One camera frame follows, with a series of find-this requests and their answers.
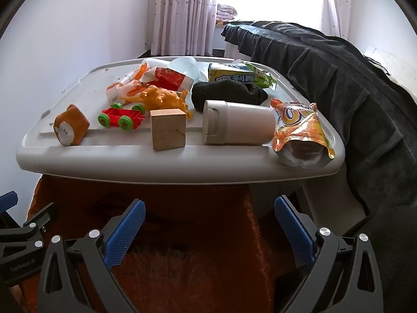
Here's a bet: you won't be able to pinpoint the beige plastic cup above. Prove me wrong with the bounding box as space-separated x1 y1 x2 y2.
202 100 277 146

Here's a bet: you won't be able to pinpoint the black sock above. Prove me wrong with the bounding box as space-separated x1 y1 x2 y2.
191 81 268 111

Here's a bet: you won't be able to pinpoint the white and orange plastic bag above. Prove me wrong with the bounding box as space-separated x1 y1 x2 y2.
105 63 154 103

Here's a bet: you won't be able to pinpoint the orange toy dinosaur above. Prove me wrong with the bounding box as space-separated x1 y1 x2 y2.
125 85 194 119

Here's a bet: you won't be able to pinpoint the orange snack pouch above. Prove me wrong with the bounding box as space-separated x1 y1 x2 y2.
270 98 336 167

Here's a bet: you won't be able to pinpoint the brown plush roll toy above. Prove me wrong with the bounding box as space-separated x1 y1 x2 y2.
53 104 91 146

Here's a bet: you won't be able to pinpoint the white plastic storage box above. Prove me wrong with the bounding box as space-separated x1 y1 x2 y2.
16 57 370 232

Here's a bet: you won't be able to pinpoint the dark cloth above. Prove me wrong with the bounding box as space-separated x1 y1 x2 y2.
345 204 417 313

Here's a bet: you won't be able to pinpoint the light blue plastic bag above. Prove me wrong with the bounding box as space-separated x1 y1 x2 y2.
169 56 209 82

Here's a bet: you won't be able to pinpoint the folded pink bedding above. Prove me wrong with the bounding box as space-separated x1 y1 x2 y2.
216 4 238 26

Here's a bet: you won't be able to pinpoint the knotted white plastic bag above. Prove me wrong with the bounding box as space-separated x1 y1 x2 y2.
142 58 173 70

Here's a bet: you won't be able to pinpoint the green plastic wrapper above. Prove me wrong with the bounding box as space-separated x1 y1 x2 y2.
243 61 277 90

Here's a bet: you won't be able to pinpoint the white bed mattress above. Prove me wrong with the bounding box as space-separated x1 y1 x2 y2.
363 46 417 100

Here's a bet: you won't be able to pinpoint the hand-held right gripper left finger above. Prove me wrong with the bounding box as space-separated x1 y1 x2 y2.
37 199 146 313

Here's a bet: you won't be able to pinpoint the wooden block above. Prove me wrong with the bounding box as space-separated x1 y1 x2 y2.
150 108 187 151

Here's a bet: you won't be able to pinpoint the green snack packet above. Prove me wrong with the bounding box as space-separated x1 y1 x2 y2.
208 63 258 83

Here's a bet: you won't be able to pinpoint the white patterned curtain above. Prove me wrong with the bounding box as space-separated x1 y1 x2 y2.
321 0 354 41
150 0 219 57

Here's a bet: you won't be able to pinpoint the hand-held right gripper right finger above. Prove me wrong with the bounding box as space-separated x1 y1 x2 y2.
274 195 385 313

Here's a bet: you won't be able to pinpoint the red toy car green wheels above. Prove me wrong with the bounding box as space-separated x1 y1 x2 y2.
98 103 146 133

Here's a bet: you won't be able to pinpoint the red and white plastic bag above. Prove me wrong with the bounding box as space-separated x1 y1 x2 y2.
143 66 194 92

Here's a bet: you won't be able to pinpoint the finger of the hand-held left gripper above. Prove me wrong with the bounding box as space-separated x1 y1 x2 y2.
0 202 59 266
0 191 18 225

